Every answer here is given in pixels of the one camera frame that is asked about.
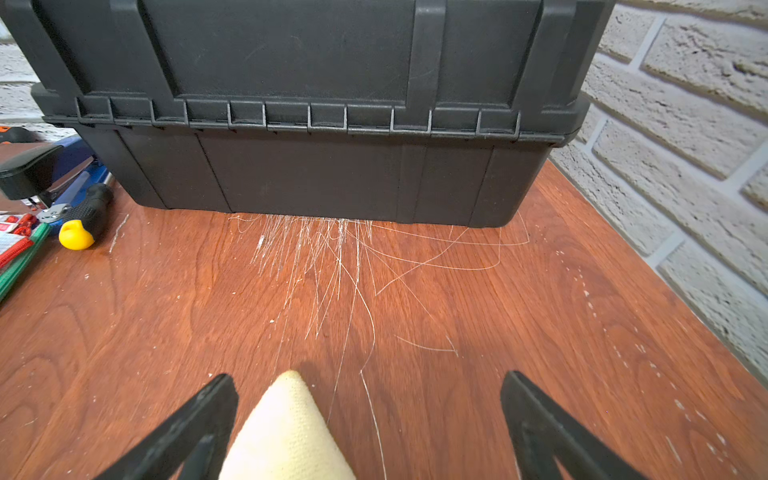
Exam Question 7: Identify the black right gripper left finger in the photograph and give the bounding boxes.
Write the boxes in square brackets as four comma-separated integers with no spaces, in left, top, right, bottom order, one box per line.
[98,373,239,479]

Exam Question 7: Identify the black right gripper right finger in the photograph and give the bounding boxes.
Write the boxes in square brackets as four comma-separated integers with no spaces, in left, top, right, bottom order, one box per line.
[500,371,644,479]

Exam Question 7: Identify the yellow wiping cloth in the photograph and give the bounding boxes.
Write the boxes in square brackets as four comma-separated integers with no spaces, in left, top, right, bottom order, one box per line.
[219,370,355,479]

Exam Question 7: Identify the red zip mesh document bag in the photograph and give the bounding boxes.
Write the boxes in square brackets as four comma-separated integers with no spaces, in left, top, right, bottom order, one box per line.
[0,212,39,270]

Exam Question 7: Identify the green zip mesh document bag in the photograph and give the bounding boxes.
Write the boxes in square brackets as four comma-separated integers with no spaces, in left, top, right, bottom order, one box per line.
[1,224,51,301]

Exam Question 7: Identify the yellow black screwdriver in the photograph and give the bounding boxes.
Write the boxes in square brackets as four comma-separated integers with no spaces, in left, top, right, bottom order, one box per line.
[58,183,114,251]

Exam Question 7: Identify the blue utility knife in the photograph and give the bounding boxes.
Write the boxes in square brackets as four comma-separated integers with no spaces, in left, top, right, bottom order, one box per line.
[37,135,115,237]

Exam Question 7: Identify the black stapler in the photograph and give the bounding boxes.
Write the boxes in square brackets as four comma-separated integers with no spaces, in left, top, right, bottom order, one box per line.
[1,143,63,200]

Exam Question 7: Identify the black plastic toolbox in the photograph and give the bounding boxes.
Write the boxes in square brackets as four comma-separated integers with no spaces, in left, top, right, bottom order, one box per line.
[1,0,614,228]

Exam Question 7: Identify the orange black tool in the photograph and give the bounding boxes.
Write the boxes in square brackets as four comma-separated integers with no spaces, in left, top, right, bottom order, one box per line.
[0,125,39,144]

